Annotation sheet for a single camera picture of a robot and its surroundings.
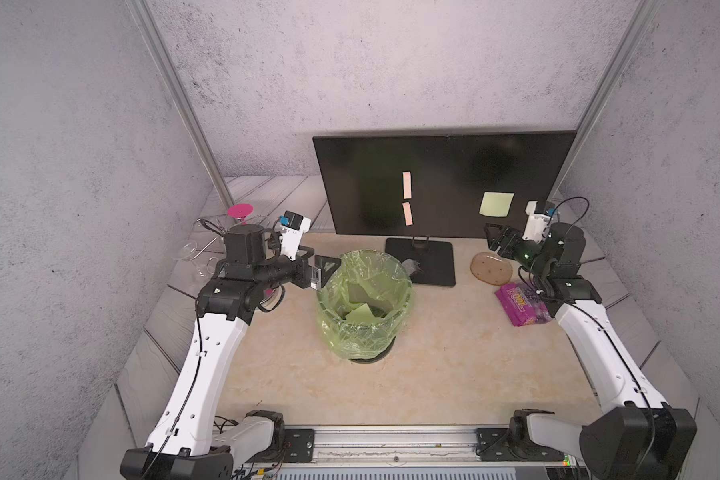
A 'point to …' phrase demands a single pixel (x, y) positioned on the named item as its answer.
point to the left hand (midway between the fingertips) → (328, 256)
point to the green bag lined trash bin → (364, 301)
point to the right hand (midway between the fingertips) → (495, 226)
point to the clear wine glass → (187, 252)
